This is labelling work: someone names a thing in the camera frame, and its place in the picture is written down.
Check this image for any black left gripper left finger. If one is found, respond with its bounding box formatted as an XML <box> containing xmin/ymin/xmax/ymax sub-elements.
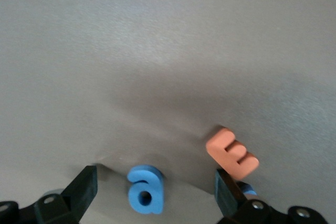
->
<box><xmin>34</xmin><ymin>165</ymin><xmax>98</xmax><ymax>224</ymax></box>

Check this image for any brown table cover sheet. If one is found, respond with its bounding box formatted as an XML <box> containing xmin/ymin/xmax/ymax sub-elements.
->
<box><xmin>0</xmin><ymin>0</ymin><xmax>336</xmax><ymax>224</ymax></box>

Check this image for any blue foam letter a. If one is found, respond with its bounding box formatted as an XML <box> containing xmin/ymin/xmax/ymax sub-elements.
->
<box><xmin>127</xmin><ymin>165</ymin><xmax>165</xmax><ymax>214</ymax></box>

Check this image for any orange foam letter E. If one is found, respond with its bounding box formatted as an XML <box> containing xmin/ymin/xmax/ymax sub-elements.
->
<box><xmin>205</xmin><ymin>126</ymin><xmax>260</xmax><ymax>182</ymax></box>

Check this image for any blue foam letter M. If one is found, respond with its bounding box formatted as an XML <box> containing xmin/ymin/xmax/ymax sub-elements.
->
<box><xmin>238</xmin><ymin>182</ymin><xmax>258</xmax><ymax>197</ymax></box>

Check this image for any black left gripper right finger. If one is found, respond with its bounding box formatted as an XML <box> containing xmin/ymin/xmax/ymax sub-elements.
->
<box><xmin>214</xmin><ymin>168</ymin><xmax>268</xmax><ymax>224</ymax></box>

